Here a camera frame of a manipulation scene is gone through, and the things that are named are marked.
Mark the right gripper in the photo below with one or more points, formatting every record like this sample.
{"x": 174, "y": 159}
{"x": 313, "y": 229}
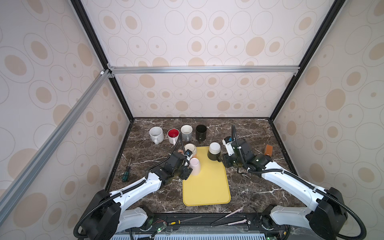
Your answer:
{"x": 225, "y": 160}

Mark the yellow plastic tray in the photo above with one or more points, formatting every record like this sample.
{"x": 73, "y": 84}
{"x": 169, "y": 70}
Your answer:
{"x": 210, "y": 186}

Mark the horizontal aluminium rail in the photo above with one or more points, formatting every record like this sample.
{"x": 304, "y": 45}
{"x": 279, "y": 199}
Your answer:
{"x": 205, "y": 69}

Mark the white mug red inside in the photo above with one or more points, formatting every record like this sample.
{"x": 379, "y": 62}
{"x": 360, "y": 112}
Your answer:
{"x": 173, "y": 136}

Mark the cream and peach mug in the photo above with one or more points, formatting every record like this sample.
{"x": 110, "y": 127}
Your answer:
{"x": 191, "y": 147}

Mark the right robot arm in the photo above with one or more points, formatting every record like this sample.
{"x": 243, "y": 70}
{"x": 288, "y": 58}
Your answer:
{"x": 324, "y": 211}

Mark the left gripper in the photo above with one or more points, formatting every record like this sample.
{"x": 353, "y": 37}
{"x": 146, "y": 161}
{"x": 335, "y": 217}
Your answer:
{"x": 186, "y": 173}

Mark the pink handled tweezers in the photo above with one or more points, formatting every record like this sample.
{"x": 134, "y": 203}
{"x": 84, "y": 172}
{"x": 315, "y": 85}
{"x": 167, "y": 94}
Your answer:
{"x": 234, "y": 212}
{"x": 233, "y": 223}

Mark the grey mug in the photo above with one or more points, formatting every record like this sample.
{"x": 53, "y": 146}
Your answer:
{"x": 187, "y": 131}

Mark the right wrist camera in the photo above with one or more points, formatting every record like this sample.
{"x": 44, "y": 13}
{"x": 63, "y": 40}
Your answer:
{"x": 230, "y": 145}

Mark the black base frame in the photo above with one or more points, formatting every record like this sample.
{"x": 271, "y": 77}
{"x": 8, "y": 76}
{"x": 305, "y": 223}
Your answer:
{"x": 254, "y": 229}

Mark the pink handled tweezers lower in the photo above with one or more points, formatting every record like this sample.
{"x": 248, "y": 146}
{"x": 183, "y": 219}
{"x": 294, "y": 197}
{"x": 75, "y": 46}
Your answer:
{"x": 233, "y": 223}

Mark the black mug white base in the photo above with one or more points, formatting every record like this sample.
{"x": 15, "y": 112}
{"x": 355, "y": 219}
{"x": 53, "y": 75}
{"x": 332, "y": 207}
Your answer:
{"x": 214, "y": 153}

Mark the left slanted aluminium rail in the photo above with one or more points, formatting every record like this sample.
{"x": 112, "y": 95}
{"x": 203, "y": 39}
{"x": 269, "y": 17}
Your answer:
{"x": 23, "y": 181}

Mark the white speckled mug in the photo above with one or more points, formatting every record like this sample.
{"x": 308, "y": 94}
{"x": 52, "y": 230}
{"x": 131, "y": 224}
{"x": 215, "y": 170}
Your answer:
{"x": 156, "y": 134}

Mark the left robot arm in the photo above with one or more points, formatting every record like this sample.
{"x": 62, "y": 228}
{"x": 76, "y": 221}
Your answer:
{"x": 109, "y": 213}

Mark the pink handled tweezers upper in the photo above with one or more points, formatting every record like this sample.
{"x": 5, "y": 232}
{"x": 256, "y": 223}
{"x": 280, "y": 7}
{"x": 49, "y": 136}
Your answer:
{"x": 234, "y": 212}

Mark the green handled screwdriver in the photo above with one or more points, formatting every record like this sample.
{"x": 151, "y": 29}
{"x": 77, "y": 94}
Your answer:
{"x": 126, "y": 174}

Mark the pink mug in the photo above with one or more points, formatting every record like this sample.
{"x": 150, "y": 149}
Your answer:
{"x": 195, "y": 165}

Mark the yellow handled screwdriver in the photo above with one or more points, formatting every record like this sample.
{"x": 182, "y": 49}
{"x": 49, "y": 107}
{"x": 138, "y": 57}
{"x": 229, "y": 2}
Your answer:
{"x": 186, "y": 220}

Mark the orange small bottle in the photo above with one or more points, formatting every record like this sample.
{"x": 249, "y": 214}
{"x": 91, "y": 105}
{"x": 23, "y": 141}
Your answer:
{"x": 268, "y": 150}

